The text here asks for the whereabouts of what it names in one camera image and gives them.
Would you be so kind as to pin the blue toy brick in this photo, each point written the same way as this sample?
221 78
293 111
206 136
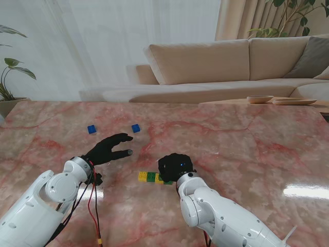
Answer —
136 128
92 129

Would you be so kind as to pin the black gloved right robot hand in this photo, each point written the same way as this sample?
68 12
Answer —
174 167

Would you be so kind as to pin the flat wooden tray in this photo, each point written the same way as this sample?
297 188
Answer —
294 102

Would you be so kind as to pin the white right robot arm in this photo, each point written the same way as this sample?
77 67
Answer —
218 213

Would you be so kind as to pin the tall leafy houseplant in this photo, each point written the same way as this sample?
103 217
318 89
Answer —
305 21

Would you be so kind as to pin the green toy brick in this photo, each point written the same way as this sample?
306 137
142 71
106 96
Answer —
151 177
160 178
169 183

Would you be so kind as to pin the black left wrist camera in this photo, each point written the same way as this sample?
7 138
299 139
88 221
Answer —
97 180

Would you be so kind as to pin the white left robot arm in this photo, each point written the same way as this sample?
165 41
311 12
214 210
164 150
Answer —
33 208

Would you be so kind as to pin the white sheer curtain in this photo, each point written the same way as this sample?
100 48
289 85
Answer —
102 38

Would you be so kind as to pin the broad-leaf potted plant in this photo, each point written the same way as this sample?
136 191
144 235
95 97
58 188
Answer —
25 72

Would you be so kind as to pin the wooden coffee table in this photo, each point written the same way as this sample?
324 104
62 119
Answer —
231 101

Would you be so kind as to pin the beige corner sofa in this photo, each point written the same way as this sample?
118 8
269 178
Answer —
200 61

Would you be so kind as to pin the grey sofa cushion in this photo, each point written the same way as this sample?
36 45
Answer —
311 56

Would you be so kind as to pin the wooden bowl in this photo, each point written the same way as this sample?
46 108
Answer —
259 99

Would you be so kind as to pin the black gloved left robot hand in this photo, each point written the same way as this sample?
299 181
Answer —
102 151

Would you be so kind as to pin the beige curtain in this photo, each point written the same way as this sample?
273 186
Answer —
231 20

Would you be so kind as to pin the beige plant pot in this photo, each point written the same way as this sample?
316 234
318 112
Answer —
10 105

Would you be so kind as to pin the beige sofa pillow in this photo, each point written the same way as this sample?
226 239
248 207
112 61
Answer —
323 76

